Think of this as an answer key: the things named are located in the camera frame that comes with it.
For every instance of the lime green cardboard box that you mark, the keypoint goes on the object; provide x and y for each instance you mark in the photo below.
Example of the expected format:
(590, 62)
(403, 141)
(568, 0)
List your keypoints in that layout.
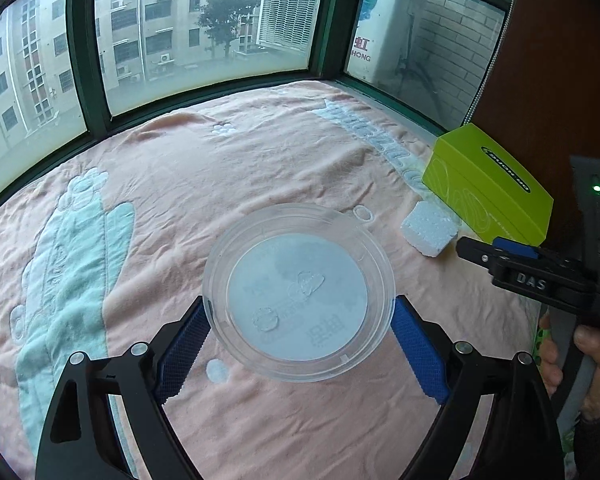
(480, 180)

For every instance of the green window frame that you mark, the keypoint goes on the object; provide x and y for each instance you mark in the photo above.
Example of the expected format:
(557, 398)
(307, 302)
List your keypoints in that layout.
(82, 60)

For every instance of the clear round plastic lid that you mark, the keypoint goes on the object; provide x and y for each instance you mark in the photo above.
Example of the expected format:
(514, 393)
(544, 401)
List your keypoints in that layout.
(300, 300)

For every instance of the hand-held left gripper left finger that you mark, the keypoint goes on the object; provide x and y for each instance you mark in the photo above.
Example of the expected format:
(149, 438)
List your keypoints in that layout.
(182, 355)

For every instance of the green perforated plastic basket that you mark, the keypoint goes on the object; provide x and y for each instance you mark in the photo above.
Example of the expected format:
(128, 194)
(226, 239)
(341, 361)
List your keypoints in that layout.
(541, 341)

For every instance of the white outdoor air conditioner unit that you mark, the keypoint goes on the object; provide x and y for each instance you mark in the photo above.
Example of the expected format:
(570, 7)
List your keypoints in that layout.
(380, 35)

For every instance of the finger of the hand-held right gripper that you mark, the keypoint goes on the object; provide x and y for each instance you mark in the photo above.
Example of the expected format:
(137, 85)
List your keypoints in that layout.
(475, 252)
(515, 249)

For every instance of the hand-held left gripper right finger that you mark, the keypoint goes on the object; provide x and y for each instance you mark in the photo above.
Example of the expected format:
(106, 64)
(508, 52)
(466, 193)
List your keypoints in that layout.
(420, 355)

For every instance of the pink printed blanket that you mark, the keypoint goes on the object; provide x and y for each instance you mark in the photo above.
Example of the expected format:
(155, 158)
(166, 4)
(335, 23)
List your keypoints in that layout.
(180, 185)

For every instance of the green tree outside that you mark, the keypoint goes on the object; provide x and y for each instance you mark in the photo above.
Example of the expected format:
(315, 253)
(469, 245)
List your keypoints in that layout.
(227, 10)

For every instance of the brown wooden cabinet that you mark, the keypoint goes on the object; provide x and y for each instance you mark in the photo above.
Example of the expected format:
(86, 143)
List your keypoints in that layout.
(555, 85)

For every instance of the white foam block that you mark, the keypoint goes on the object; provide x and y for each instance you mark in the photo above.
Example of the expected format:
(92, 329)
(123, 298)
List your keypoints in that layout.
(430, 230)

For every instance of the person's right forearm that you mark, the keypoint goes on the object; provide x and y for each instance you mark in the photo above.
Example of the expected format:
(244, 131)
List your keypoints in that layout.
(595, 450)

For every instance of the apartment building outside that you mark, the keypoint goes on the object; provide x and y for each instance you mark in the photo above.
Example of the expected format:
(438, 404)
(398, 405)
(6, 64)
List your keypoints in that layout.
(130, 20)

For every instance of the white louvred vent panel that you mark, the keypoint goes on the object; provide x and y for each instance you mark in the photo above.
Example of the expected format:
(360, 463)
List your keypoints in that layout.
(290, 5)

